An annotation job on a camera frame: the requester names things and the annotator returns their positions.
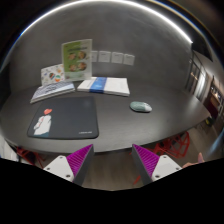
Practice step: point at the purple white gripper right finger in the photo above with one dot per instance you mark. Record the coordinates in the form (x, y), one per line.
(152, 167)

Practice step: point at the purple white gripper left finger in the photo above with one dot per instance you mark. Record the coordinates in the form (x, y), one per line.
(74, 166)

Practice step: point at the black mouse pad with figure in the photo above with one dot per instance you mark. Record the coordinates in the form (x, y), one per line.
(72, 118)

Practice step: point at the pale green computer mouse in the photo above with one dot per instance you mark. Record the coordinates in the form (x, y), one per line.
(138, 106)

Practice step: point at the person's hand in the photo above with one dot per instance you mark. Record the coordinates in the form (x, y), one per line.
(199, 160)

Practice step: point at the red chair left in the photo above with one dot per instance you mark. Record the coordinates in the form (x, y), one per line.
(28, 156)

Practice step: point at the grey patterned book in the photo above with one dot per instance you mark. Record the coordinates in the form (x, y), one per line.
(52, 90)

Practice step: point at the white book with blue band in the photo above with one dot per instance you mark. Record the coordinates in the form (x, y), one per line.
(107, 85)

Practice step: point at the colourful dotted card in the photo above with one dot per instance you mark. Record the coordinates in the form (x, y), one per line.
(52, 74)

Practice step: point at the green food poster stand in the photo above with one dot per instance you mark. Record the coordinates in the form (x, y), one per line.
(77, 59)

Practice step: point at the red wire chair right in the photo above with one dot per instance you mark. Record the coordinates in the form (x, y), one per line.
(175, 147)

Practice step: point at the white wall paper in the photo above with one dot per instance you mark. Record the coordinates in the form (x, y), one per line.
(129, 59)
(117, 57)
(104, 56)
(94, 55)

